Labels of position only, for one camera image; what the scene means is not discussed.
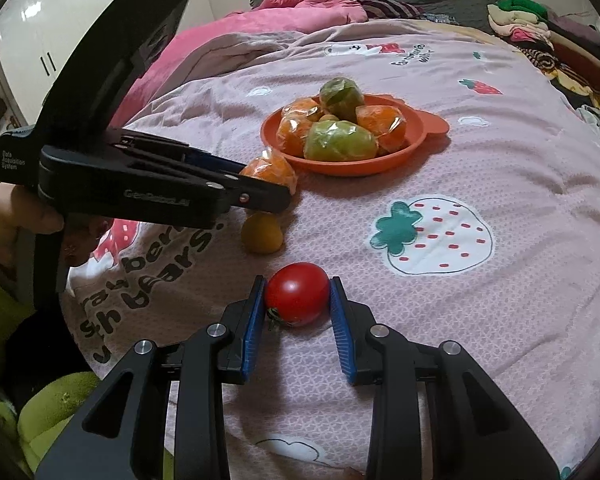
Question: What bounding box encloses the green apple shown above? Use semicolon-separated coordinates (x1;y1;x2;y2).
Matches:
320;77;365;122
303;120;378;162

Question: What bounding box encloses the pink blanket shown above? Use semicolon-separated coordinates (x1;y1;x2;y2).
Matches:
110;0;367;127

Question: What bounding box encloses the pink printed bed quilt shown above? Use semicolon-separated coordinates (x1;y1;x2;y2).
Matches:
62;21;600;474

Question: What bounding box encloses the orange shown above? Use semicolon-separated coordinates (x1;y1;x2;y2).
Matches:
240;146;298;195
276;114;313;157
282;98;324;122
355;105;407;156

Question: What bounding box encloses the small yellow-green fruit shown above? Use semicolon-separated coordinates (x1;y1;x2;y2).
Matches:
318;114;339;122

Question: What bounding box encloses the orange bear-shaped plate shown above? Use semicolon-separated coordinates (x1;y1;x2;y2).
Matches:
260;94;450;177

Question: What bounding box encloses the stack of folded clothes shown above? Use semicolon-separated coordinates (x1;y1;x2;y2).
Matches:
486;0;600;110

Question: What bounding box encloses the red cherry tomato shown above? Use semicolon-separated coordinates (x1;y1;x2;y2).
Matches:
264;262;330;327

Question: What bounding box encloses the small yellow kumquat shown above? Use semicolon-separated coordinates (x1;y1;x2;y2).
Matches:
240;211;284;255

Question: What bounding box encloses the person's left hand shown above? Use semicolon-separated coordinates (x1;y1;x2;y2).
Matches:
0;183;114;270

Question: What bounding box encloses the white wardrobe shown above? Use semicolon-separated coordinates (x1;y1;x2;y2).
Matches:
0;0;213;124

